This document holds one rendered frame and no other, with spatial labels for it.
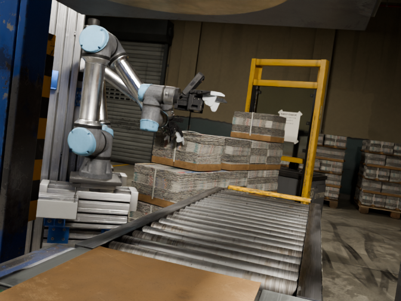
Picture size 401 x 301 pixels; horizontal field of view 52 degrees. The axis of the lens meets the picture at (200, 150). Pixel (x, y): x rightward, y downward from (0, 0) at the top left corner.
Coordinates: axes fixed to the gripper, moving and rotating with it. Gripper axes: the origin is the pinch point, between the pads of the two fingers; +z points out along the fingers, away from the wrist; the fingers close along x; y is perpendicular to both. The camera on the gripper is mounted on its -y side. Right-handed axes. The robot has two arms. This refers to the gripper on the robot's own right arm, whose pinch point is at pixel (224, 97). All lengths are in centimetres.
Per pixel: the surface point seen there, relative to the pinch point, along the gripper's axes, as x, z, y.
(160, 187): -81, -41, 41
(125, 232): 55, -14, 52
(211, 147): -101, -16, 12
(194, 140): -90, -26, 9
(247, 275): 69, 19, 54
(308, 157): -218, 56, -3
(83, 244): 71, -18, 54
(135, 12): 91, -8, 6
